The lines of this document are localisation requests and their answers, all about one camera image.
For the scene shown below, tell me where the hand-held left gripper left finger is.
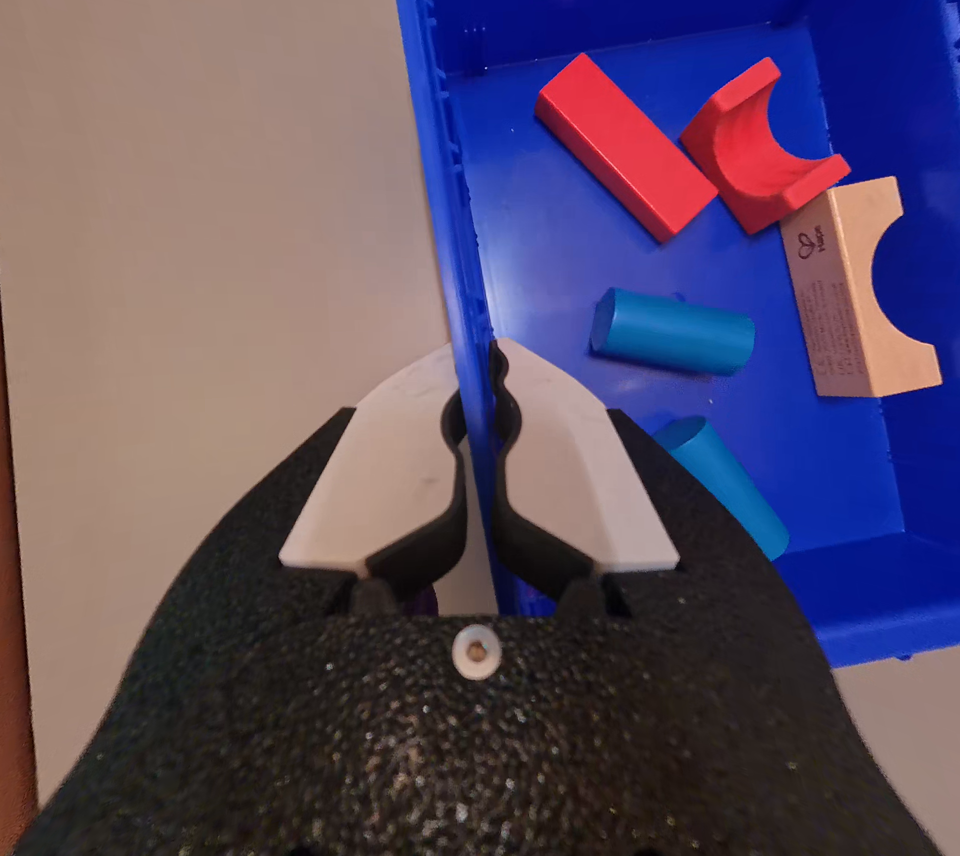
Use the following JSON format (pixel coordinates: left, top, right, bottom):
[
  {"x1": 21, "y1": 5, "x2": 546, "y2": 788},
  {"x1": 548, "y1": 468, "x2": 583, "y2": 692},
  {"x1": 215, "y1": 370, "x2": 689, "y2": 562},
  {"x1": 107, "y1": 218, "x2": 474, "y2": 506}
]
[{"x1": 279, "y1": 344, "x2": 468, "y2": 591}]

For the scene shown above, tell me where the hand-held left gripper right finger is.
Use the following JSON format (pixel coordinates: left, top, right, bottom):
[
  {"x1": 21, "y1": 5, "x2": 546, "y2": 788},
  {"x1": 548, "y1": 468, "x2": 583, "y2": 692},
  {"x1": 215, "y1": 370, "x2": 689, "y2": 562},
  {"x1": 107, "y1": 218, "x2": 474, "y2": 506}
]
[{"x1": 489, "y1": 339, "x2": 681, "y2": 595}]

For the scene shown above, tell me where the natural wooden arch block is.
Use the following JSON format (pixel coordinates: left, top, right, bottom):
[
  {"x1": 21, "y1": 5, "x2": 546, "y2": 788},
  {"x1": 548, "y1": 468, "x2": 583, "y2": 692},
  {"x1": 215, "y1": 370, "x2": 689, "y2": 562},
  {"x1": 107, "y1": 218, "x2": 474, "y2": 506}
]
[{"x1": 780, "y1": 176, "x2": 944, "y2": 398}]

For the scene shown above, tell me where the red plank block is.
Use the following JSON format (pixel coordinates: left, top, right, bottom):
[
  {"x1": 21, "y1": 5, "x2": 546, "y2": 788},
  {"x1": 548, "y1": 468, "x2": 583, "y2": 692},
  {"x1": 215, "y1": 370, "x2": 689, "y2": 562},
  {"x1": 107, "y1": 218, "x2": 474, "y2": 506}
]
[{"x1": 534, "y1": 52, "x2": 720, "y2": 244}]

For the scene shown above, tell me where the red arch block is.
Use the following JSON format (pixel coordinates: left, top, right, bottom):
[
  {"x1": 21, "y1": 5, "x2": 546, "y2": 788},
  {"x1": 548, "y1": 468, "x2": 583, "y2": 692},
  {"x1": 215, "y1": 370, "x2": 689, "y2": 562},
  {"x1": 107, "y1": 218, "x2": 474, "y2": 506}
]
[{"x1": 678, "y1": 56, "x2": 852, "y2": 236}]

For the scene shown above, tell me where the teal cylinder block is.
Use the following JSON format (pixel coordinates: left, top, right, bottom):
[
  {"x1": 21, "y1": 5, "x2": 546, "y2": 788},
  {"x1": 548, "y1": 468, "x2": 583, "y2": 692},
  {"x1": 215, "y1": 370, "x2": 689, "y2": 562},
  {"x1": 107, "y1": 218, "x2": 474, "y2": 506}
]
[
  {"x1": 651, "y1": 416, "x2": 791, "y2": 561},
  {"x1": 590, "y1": 286, "x2": 756, "y2": 376}
]

